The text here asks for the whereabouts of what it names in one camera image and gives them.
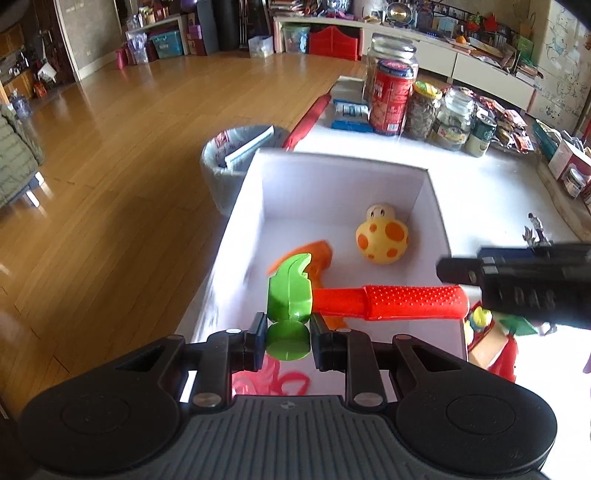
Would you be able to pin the white and teal carton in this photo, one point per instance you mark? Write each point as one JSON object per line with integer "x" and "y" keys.
{"x": 570, "y": 159}

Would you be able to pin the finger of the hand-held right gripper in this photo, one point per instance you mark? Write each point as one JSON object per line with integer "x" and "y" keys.
{"x": 505, "y": 252}
{"x": 459, "y": 271}

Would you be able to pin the green and white coffee can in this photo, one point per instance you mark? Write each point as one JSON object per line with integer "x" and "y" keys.
{"x": 480, "y": 136}

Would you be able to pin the clear bin with colourful contents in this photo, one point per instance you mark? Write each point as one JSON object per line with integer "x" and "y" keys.
{"x": 295, "y": 39}

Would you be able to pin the wall poster with drawings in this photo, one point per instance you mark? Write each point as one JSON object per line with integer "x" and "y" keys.
{"x": 561, "y": 55}

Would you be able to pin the wooden toy block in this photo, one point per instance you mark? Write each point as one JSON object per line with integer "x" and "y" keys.
{"x": 485, "y": 351}

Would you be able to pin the red toy pepper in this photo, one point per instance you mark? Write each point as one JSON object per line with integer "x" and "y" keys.
{"x": 505, "y": 361}

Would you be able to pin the small glass jar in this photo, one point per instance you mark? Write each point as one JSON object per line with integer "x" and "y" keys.
{"x": 576, "y": 183}

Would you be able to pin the red block with alien figures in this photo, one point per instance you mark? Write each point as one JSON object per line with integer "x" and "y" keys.
{"x": 480, "y": 319}

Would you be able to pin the pile of snack packets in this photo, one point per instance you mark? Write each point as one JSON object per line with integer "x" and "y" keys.
{"x": 508, "y": 122}

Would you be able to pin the red tin can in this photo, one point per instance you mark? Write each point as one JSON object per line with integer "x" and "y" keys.
{"x": 391, "y": 99}

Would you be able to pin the white low cabinet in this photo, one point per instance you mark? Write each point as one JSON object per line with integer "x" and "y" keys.
{"x": 480, "y": 69}

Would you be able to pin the grey flat box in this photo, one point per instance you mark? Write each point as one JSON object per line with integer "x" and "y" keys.
{"x": 348, "y": 88}

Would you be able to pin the glass jar yellow lid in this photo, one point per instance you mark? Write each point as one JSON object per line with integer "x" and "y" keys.
{"x": 422, "y": 113}

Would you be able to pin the blue-edged booklet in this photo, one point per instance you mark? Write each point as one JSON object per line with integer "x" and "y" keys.
{"x": 247, "y": 147}

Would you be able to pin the green quilted jacket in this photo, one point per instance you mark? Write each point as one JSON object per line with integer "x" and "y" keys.
{"x": 18, "y": 157}

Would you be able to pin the grey trash bin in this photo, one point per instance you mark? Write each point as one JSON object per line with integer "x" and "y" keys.
{"x": 221, "y": 184}

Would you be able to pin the black rolled mats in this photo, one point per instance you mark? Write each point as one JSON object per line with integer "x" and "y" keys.
{"x": 226, "y": 25}

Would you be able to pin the blue storage bin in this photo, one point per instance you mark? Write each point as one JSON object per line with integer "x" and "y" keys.
{"x": 165, "y": 45}

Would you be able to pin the clear glass jar with label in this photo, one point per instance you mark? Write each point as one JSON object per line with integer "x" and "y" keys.
{"x": 452, "y": 122}

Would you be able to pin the silver action figure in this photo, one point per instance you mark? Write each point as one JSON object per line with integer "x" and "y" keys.
{"x": 535, "y": 227}

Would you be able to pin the clear storage box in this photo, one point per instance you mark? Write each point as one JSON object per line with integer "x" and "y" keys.
{"x": 261, "y": 47}

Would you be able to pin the red crate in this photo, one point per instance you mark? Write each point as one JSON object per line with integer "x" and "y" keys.
{"x": 333, "y": 44}

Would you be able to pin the wooden board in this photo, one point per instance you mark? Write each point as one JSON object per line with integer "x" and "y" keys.
{"x": 561, "y": 207}

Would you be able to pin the white cardboard box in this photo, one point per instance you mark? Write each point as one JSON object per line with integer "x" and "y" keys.
{"x": 323, "y": 203}

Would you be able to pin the blue book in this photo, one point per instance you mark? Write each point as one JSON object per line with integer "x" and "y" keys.
{"x": 351, "y": 117}

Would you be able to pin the red and green toy hammer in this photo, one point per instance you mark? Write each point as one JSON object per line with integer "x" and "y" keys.
{"x": 406, "y": 301}

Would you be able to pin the yellow orange-spotted mushroom toy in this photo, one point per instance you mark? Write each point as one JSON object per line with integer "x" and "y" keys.
{"x": 381, "y": 240}

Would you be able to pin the red wrapped roll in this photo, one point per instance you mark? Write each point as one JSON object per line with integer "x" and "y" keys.
{"x": 307, "y": 122}

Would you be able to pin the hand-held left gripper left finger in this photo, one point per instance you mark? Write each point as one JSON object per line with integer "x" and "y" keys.
{"x": 256, "y": 342}

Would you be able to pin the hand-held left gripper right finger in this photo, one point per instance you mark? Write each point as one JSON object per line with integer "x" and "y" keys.
{"x": 322, "y": 342}

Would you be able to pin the green triangular toy piece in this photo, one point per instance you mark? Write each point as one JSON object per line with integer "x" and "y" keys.
{"x": 521, "y": 327}

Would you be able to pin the large glass jar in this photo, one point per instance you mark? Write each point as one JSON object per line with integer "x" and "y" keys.
{"x": 392, "y": 46}

